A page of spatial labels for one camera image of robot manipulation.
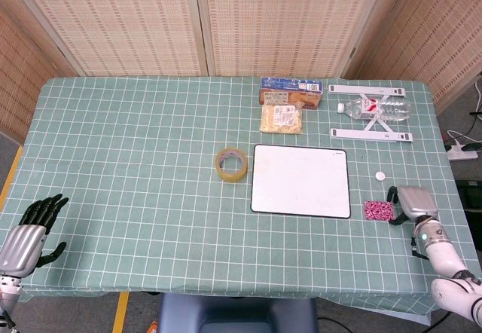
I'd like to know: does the clear bag yellow snack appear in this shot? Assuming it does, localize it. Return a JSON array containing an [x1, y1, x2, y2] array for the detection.
[[259, 103, 304, 136]]

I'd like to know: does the black box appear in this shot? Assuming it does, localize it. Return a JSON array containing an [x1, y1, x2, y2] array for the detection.
[[455, 179, 482, 210]]

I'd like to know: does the white folding laptop stand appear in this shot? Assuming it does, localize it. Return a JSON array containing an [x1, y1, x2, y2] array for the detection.
[[327, 84, 416, 143]]

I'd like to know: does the black floor cable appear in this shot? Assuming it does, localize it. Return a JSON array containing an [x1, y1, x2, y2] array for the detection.
[[317, 309, 455, 333]]

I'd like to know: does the white power strip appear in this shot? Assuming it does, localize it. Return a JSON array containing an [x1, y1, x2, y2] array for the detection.
[[445, 139, 479, 161]]

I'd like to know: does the white board black frame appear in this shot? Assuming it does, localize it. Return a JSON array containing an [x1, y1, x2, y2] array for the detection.
[[249, 143, 352, 220]]

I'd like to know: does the yellow packing tape roll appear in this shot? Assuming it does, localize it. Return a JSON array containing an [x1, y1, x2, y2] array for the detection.
[[215, 146, 249, 185]]

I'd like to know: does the bamboo folding screen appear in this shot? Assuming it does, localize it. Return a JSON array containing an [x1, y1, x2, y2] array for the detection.
[[0, 0, 482, 148]]

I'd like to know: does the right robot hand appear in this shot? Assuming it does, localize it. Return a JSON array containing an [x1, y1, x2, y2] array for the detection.
[[387, 185, 440, 226]]

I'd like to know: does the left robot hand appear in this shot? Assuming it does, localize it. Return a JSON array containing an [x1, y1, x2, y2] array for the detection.
[[0, 193, 70, 278]]

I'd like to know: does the clear plastic water bottle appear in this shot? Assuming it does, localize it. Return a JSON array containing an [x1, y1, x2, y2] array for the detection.
[[336, 96, 413, 123]]

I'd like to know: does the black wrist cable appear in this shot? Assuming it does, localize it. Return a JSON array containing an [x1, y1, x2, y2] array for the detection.
[[410, 234, 431, 261]]

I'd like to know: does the orange cookie box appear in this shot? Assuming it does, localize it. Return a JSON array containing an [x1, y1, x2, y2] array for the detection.
[[259, 76, 325, 112]]

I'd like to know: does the green checked tablecloth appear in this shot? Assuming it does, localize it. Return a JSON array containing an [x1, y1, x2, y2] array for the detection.
[[0, 75, 477, 317]]

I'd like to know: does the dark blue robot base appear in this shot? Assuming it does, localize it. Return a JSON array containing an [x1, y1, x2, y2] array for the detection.
[[157, 292, 319, 333]]

